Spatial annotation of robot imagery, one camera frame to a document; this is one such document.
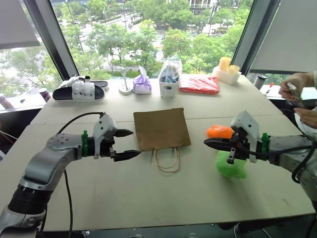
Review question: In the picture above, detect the white red-printed tube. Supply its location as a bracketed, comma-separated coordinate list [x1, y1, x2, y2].
[0, 93, 15, 110]

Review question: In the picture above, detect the person's hand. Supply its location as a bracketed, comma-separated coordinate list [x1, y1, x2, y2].
[293, 107, 317, 130]
[278, 71, 317, 102]

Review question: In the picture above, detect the orange toy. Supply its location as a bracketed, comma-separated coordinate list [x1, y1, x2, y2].
[206, 124, 235, 140]

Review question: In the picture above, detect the tall yellow cup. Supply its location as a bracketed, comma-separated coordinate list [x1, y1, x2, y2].
[218, 56, 232, 73]

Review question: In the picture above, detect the green right wrist clamp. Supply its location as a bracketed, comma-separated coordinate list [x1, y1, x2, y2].
[261, 132, 270, 162]

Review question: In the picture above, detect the green wrist clamp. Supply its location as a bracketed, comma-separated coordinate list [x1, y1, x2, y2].
[81, 130, 89, 158]
[261, 132, 270, 162]

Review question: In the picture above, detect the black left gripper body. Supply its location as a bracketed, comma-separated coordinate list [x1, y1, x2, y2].
[99, 128, 119, 158]

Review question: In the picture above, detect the green left wrist clamp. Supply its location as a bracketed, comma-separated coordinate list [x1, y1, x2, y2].
[81, 130, 89, 158]

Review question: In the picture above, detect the purple bag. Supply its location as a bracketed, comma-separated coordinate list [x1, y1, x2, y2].
[132, 65, 153, 96]

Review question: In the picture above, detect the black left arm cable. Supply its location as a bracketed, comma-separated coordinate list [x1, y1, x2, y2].
[41, 112, 106, 238]

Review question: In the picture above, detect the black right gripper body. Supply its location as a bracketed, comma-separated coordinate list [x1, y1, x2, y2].
[226, 132, 251, 165]

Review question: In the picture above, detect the small grey-green object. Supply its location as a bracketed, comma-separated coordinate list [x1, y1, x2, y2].
[286, 82, 306, 108]

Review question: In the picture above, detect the white basket with items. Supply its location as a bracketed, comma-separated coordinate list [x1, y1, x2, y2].
[158, 55, 183, 98]

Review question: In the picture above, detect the green fuzzy toy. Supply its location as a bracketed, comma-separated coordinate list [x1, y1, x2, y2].
[215, 149, 248, 180]

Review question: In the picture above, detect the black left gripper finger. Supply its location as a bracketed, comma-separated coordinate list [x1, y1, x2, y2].
[112, 149, 142, 163]
[116, 128, 135, 138]

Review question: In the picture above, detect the brown paper bag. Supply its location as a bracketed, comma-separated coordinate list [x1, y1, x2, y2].
[133, 107, 192, 174]

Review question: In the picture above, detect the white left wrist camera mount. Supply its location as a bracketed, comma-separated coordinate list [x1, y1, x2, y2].
[93, 113, 118, 160]

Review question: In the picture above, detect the red packet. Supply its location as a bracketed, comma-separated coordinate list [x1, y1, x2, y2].
[179, 76, 221, 95]

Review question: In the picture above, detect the short yellow cup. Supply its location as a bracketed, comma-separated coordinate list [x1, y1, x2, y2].
[227, 64, 240, 76]

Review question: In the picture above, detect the grey cylindrical cup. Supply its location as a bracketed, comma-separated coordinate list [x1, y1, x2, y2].
[253, 74, 268, 91]

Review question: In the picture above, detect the black slipper white strap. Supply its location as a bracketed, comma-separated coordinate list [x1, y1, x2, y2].
[52, 81, 106, 103]
[59, 75, 110, 91]

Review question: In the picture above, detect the white rectangular tray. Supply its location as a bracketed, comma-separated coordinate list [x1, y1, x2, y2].
[211, 65, 242, 86]

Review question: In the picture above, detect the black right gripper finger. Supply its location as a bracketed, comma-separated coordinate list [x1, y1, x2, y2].
[205, 143, 233, 151]
[203, 137, 234, 145]

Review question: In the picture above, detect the white stand with round base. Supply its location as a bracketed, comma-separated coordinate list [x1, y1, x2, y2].
[118, 66, 134, 96]

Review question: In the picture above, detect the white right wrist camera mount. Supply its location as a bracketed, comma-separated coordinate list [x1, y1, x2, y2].
[230, 110, 261, 164]

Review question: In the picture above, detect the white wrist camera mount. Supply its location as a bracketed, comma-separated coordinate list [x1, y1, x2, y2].
[230, 110, 261, 164]
[93, 113, 118, 160]

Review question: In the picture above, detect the white pink-printed can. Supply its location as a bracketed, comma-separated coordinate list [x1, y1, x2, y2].
[39, 87, 52, 103]

